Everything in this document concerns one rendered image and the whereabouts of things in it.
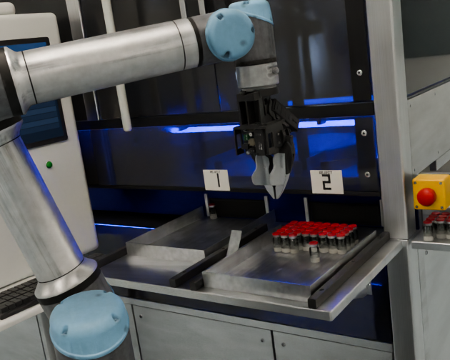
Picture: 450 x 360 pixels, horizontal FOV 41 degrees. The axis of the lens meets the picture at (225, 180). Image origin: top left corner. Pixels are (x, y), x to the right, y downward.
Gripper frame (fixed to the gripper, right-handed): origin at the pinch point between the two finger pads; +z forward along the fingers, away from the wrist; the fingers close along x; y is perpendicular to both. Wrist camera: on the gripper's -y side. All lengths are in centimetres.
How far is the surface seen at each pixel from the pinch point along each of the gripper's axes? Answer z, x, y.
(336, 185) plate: 8.3, -4.5, -35.5
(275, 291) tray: 20.1, -2.0, 1.9
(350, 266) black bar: 19.5, 7.7, -12.9
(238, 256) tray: 19.6, -19.6, -11.8
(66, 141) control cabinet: -7, -87, -24
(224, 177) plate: 7, -38, -36
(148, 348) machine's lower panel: 67, -79, -36
